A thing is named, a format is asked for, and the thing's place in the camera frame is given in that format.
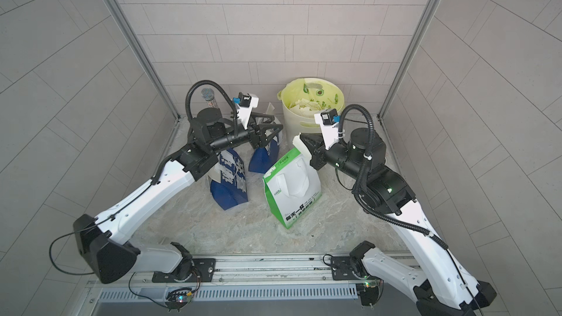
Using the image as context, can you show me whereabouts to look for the glitter microphone on black stand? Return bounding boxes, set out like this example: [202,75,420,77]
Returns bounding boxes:
[201,88,219,109]

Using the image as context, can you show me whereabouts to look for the blue white paper bag front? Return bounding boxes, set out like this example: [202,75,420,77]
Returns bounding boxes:
[207,149,248,211]

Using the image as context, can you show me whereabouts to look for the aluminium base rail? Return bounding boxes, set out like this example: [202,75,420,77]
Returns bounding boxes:
[94,251,454,304]

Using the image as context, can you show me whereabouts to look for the blue white paper bag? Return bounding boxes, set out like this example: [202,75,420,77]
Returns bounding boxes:
[248,102,282,174]
[207,149,248,211]

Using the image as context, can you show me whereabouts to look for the green white paper bag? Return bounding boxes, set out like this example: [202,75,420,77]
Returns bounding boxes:
[263,148,322,229]

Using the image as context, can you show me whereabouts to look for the white plastic waste bin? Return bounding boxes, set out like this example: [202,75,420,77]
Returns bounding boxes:
[277,78,345,147]

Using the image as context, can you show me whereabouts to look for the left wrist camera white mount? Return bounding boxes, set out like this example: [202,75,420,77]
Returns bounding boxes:
[233,92,259,130]

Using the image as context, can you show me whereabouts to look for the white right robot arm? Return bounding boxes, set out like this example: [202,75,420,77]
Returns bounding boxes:
[294,104,497,315]

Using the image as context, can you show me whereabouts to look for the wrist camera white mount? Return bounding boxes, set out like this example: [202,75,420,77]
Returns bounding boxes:
[314,108,340,150]
[233,92,259,130]

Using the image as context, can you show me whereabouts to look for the yellow-green avocado bin liner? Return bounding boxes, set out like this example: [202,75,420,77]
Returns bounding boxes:
[277,78,345,113]

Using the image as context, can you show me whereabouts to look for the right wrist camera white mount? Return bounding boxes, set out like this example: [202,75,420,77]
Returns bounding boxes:
[314,108,340,150]

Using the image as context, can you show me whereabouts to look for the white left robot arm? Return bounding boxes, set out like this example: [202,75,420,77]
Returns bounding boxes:
[71,80,283,284]

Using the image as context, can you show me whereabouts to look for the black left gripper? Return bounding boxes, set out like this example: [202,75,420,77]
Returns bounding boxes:
[206,113,280,155]

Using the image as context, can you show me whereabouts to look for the shredded paper pieces in bin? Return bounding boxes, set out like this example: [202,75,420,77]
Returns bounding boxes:
[288,98,334,118]

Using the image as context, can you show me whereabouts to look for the blue white paper bag rear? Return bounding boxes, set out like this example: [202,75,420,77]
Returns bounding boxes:
[248,102,282,174]

